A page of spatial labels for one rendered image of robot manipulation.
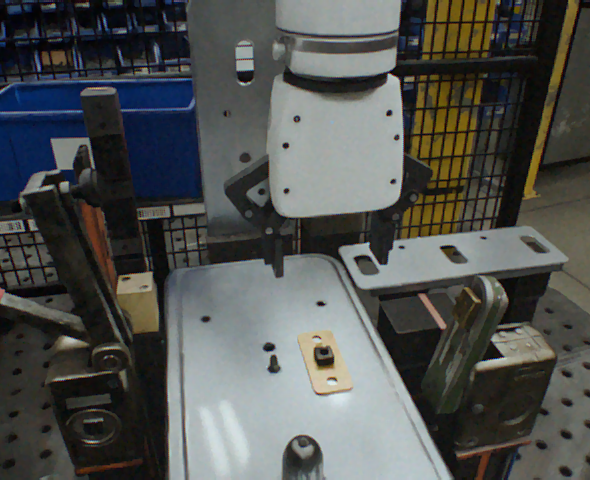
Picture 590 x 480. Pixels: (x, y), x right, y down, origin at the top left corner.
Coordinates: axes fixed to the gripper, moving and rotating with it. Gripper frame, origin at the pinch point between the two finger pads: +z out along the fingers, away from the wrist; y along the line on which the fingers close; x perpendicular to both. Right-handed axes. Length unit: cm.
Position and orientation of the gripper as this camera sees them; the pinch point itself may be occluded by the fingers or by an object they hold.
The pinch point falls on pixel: (328, 253)
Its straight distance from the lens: 45.7
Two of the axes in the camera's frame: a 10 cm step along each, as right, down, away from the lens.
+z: 0.0, 8.6, 5.1
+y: 9.8, -1.1, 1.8
